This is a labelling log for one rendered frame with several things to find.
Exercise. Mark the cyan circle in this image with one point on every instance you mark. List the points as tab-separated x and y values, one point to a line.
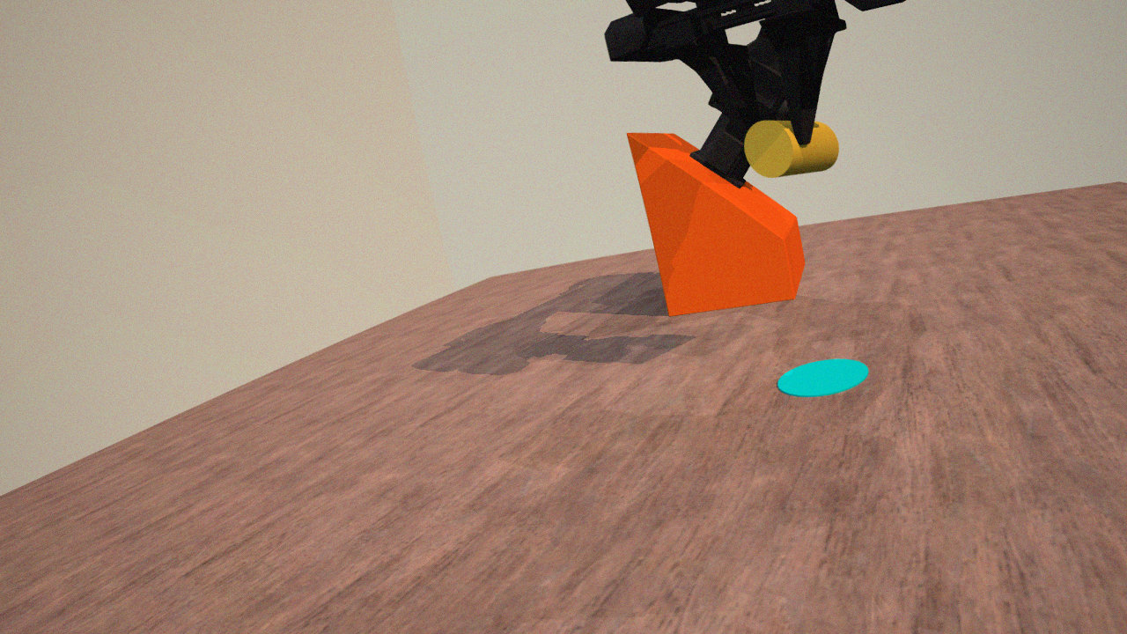
824	377

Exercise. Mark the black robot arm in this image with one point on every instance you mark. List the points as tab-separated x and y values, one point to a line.
723	151

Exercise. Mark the yellow cylinder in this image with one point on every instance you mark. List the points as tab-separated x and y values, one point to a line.
773	150

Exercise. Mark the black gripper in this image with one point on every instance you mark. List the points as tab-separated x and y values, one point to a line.
801	34

